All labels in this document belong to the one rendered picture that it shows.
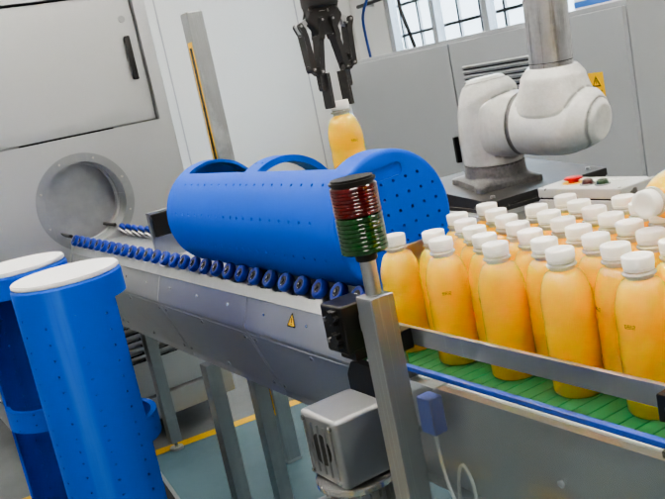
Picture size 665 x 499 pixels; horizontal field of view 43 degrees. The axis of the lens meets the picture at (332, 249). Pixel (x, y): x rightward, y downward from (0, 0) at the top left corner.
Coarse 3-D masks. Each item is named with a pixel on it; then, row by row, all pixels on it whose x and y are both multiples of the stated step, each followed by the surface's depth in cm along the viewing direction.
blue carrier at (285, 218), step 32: (224, 160) 235; (288, 160) 200; (352, 160) 165; (384, 160) 165; (416, 160) 169; (192, 192) 220; (224, 192) 204; (256, 192) 189; (288, 192) 177; (320, 192) 166; (384, 192) 166; (416, 192) 170; (192, 224) 219; (224, 224) 202; (256, 224) 188; (288, 224) 175; (320, 224) 165; (416, 224) 170; (224, 256) 216; (256, 256) 196; (288, 256) 181; (320, 256) 169
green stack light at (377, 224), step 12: (372, 216) 109; (336, 228) 111; (348, 228) 109; (360, 228) 108; (372, 228) 109; (384, 228) 110; (348, 240) 109; (360, 240) 109; (372, 240) 109; (384, 240) 110; (348, 252) 110; (360, 252) 109; (372, 252) 109
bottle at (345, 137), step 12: (336, 120) 170; (348, 120) 170; (336, 132) 170; (348, 132) 170; (360, 132) 172; (336, 144) 171; (348, 144) 170; (360, 144) 171; (336, 156) 172; (348, 156) 171
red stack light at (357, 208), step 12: (336, 192) 108; (348, 192) 107; (360, 192) 108; (372, 192) 108; (336, 204) 109; (348, 204) 108; (360, 204) 108; (372, 204) 108; (336, 216) 110; (348, 216) 108; (360, 216) 108
